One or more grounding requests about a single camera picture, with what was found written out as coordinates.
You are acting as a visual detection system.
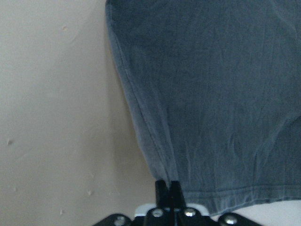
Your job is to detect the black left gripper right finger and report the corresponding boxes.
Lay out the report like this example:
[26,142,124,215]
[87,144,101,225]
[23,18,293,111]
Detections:
[170,181,186,209]

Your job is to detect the brown table mat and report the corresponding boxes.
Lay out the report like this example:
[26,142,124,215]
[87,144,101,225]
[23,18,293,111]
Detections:
[0,0,301,226]

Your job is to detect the black printed t-shirt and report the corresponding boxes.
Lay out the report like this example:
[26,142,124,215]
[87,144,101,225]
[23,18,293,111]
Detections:
[105,0,301,215]

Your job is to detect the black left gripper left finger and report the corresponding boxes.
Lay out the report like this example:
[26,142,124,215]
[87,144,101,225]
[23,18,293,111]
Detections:
[155,180,171,209]

